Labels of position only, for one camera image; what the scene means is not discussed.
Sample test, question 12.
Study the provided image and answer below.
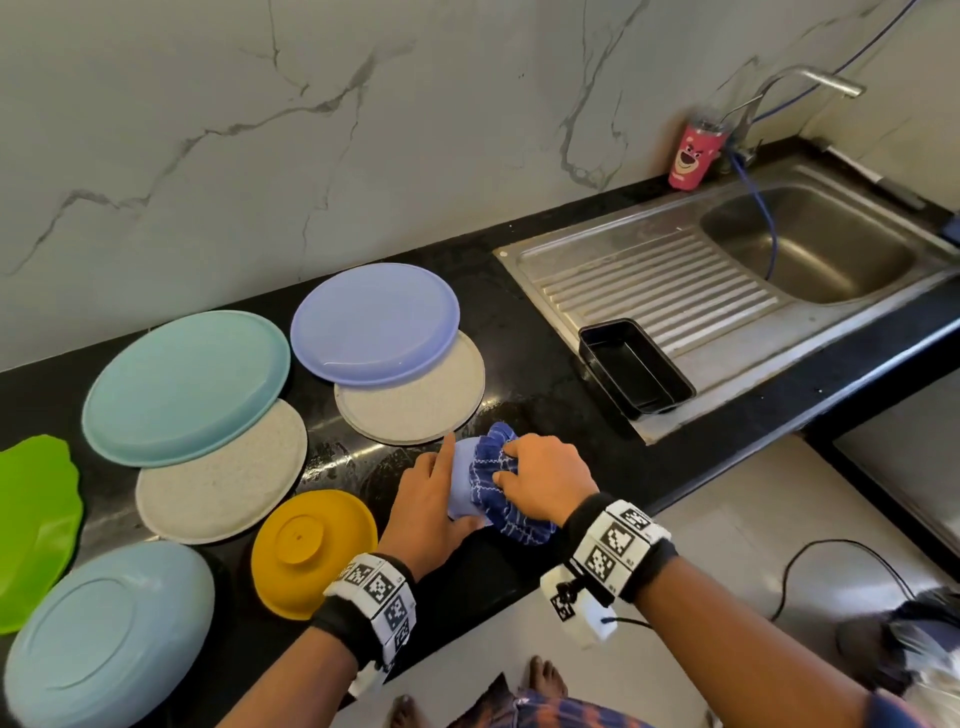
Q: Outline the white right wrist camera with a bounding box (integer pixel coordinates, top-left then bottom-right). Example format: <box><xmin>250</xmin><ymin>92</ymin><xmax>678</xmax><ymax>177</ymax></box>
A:
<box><xmin>540</xmin><ymin>565</ymin><xmax>620</xmax><ymax>647</ymax></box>

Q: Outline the person's right hand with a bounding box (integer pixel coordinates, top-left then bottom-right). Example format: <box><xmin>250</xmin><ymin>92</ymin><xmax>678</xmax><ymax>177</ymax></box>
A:
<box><xmin>492</xmin><ymin>433</ymin><xmax>602</xmax><ymax>527</ymax></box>

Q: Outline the black floor cable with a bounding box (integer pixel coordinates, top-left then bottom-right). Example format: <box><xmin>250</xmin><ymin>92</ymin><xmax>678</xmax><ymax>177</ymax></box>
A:
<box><xmin>769</xmin><ymin>537</ymin><xmax>917</xmax><ymax>624</ymax></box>

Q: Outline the person's left hand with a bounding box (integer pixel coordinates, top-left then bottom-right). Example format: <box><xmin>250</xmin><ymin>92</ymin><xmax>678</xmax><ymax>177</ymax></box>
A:
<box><xmin>378</xmin><ymin>432</ymin><xmax>489</xmax><ymax>579</ymax></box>

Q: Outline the person's right foot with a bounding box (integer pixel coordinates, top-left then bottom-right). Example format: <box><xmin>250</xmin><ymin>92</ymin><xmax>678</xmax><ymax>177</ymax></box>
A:
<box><xmin>528</xmin><ymin>655</ymin><xmax>572</xmax><ymax>701</ymax></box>

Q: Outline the black plastic tray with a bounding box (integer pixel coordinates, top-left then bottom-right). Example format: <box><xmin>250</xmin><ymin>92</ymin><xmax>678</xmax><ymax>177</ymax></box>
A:
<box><xmin>579</xmin><ymin>318</ymin><xmax>696</xmax><ymax>417</ymax></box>

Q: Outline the yellow bowl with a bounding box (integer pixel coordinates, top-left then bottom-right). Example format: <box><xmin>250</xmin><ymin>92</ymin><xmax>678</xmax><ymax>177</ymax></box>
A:
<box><xmin>250</xmin><ymin>489</ymin><xmax>380</xmax><ymax>621</ymax></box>

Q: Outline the light blue bowl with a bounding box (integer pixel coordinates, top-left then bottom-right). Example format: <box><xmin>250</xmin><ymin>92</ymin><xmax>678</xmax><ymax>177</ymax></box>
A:
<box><xmin>3</xmin><ymin>540</ymin><xmax>216</xmax><ymax>728</ymax></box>

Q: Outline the blue orange plaid shirt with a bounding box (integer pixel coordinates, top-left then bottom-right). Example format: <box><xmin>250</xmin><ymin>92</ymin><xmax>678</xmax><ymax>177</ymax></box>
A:
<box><xmin>450</xmin><ymin>675</ymin><xmax>960</xmax><ymax>728</ymax></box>

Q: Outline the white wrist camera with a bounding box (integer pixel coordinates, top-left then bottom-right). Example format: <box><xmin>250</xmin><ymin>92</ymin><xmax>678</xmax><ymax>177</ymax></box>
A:
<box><xmin>348</xmin><ymin>657</ymin><xmax>392</xmax><ymax>701</ymax></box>
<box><xmin>540</xmin><ymin>565</ymin><xmax>620</xmax><ymax>647</ymax></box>

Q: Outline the lavender plate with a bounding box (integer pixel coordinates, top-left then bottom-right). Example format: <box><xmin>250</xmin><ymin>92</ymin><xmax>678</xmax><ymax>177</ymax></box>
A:
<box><xmin>289</xmin><ymin>262</ymin><xmax>462</xmax><ymax>389</ymax></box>

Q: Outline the steel faucet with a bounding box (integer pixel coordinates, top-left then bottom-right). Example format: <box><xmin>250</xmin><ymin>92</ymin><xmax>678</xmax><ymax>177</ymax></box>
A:
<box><xmin>727</xmin><ymin>66</ymin><xmax>867</xmax><ymax>159</ymax></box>

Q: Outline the red bear cup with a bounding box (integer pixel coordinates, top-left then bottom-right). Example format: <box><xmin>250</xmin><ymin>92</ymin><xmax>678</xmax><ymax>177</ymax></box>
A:
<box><xmin>667</xmin><ymin>120</ymin><xmax>728</xmax><ymax>192</ymax></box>

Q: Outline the wrist marker band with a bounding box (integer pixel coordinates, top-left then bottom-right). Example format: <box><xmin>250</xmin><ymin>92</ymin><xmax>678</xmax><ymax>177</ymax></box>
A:
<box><xmin>559</xmin><ymin>493</ymin><xmax>680</xmax><ymax>606</ymax></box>
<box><xmin>310</xmin><ymin>552</ymin><xmax>420</xmax><ymax>672</ymax></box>

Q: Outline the blue hose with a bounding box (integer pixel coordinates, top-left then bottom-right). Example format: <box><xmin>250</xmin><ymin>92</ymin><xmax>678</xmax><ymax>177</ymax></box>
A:
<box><xmin>730</xmin><ymin>0</ymin><xmax>920</xmax><ymax>282</ymax></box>

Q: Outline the person's right forearm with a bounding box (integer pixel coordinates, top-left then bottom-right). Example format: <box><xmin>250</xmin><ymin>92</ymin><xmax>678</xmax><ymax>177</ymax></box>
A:
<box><xmin>630</xmin><ymin>555</ymin><xmax>887</xmax><ymax>728</ymax></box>

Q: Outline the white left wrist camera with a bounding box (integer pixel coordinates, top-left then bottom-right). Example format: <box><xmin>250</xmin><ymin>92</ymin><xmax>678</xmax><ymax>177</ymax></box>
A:
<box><xmin>348</xmin><ymin>657</ymin><xmax>392</xmax><ymax>701</ymax></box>

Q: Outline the green plate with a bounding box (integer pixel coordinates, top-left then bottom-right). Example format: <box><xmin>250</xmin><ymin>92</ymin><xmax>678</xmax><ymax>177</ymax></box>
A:
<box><xmin>0</xmin><ymin>435</ymin><xmax>84</xmax><ymax>635</ymax></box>

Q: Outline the right wrist marker band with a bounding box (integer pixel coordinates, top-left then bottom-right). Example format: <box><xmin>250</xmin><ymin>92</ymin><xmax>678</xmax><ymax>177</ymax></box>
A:
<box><xmin>559</xmin><ymin>493</ymin><xmax>680</xmax><ymax>606</ymax></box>

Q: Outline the person's left forearm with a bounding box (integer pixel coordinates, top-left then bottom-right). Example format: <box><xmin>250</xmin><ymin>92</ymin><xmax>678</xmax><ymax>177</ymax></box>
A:
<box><xmin>217</xmin><ymin>630</ymin><xmax>362</xmax><ymax>728</ymax></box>

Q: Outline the steel sink drainboard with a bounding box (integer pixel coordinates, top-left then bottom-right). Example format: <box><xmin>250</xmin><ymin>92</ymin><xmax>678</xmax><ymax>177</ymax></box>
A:
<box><xmin>495</xmin><ymin>150</ymin><xmax>960</xmax><ymax>444</ymax></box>

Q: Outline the speckled white plate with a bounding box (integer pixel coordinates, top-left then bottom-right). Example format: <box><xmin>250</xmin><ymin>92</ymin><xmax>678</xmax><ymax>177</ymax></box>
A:
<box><xmin>135</xmin><ymin>397</ymin><xmax>309</xmax><ymax>545</ymax></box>
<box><xmin>333</xmin><ymin>330</ymin><xmax>488</xmax><ymax>447</ymax></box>

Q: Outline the black handled utensil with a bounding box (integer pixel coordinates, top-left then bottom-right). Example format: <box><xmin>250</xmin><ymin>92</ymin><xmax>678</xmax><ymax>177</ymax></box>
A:
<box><xmin>822</xmin><ymin>142</ymin><xmax>932</xmax><ymax>212</ymax></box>

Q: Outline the blue striped cloth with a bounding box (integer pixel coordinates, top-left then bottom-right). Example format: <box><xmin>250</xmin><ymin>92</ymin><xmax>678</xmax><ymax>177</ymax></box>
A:
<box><xmin>468</xmin><ymin>421</ymin><xmax>560</xmax><ymax>546</ymax></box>

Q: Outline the small lavender bowl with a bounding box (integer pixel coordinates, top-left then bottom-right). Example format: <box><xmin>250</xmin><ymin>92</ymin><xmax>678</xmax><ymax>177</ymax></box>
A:
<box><xmin>447</xmin><ymin>436</ymin><xmax>489</xmax><ymax>521</ymax></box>

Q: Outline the left wrist marker band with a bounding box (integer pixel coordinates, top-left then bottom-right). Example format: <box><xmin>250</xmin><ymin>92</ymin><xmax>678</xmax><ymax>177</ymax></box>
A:
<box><xmin>310</xmin><ymin>552</ymin><xmax>420</xmax><ymax>672</ymax></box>

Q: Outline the teal plate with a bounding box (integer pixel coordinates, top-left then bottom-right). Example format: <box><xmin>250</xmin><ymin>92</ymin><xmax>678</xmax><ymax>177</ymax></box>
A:
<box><xmin>81</xmin><ymin>309</ymin><xmax>293</xmax><ymax>468</ymax></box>

